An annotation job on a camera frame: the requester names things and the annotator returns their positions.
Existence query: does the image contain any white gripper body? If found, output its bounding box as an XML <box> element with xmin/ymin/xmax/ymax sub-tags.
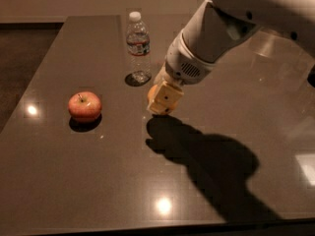
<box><xmin>165</xmin><ymin>30</ymin><xmax>217</xmax><ymax>85</ymax></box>

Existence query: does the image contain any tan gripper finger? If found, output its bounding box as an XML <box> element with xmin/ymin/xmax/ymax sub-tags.
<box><xmin>146</xmin><ymin>81</ymin><xmax>185</xmax><ymax>116</ymax></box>
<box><xmin>154</xmin><ymin>65</ymin><xmax>170</xmax><ymax>85</ymax></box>

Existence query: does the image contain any orange fruit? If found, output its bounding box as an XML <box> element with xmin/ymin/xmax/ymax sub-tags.
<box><xmin>147</xmin><ymin>84</ymin><xmax>180</xmax><ymax>116</ymax></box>

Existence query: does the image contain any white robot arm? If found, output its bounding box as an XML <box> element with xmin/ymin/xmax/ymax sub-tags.
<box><xmin>148</xmin><ymin>0</ymin><xmax>315</xmax><ymax>115</ymax></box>

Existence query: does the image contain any clear plastic water bottle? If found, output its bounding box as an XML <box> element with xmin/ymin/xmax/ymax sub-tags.
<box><xmin>126</xmin><ymin>11</ymin><xmax>152</xmax><ymax>86</ymax></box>

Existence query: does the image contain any red apple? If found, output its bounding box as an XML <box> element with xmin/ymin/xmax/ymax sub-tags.
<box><xmin>68</xmin><ymin>91</ymin><xmax>102</xmax><ymax>123</ymax></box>

